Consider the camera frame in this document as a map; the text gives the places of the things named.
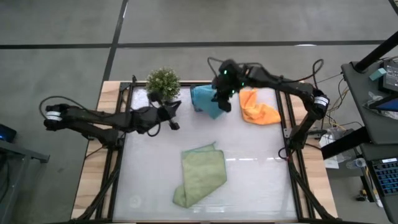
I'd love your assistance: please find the grey side cart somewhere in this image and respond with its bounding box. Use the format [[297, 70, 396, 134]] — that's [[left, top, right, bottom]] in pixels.
[[0, 123, 50, 224]]

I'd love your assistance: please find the pale green microfiber towel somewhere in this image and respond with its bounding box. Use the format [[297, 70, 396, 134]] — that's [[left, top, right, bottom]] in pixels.
[[172, 141, 228, 208]]

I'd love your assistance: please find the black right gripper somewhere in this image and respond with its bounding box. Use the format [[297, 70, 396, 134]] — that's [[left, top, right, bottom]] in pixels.
[[211, 74, 242, 113]]

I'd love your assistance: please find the black table frame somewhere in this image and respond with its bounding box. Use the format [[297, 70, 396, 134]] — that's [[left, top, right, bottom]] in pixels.
[[70, 74, 340, 224]]

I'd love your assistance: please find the black camera cable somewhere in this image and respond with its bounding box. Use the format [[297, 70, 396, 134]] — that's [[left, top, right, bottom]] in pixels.
[[207, 57, 223, 77], [146, 121, 162, 138]]

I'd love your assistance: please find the blue tablet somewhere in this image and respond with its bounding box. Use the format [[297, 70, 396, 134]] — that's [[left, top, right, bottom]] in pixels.
[[369, 96, 398, 113]]

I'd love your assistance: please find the black right camera cable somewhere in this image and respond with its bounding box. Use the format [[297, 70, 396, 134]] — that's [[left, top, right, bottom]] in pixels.
[[207, 57, 223, 77]]

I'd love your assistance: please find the black stand pole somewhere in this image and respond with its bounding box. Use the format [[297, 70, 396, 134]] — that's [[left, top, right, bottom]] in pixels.
[[354, 30, 398, 72]]

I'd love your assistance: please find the orange microfiber towel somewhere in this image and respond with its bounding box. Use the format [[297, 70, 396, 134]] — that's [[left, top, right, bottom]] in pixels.
[[238, 88, 282, 126]]

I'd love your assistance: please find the blue microfiber towel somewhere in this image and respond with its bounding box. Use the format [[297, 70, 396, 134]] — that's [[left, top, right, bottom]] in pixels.
[[190, 84, 226, 120]]

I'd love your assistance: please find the clear plastic bottle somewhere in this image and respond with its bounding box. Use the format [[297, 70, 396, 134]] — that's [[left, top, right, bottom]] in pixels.
[[346, 157, 368, 170]]

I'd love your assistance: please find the small teal box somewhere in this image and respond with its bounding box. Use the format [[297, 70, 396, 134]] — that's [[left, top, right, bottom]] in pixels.
[[369, 67, 387, 82]]

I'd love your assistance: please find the small potted green plant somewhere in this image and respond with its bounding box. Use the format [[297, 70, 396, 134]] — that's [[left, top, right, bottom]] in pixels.
[[145, 67, 182, 102]]

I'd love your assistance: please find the dark grey side desk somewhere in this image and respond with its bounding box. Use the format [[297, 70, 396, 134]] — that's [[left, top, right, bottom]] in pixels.
[[320, 60, 398, 224]]

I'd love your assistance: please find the black left camera cable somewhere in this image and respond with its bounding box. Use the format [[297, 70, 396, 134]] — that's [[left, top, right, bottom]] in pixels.
[[146, 121, 162, 138]]

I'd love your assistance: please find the backlit keyboard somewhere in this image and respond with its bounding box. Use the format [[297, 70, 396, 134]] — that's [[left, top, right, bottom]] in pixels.
[[371, 157, 398, 197]]

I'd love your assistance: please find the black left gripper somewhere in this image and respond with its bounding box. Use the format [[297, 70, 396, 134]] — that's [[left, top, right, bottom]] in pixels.
[[148, 92, 182, 131]]

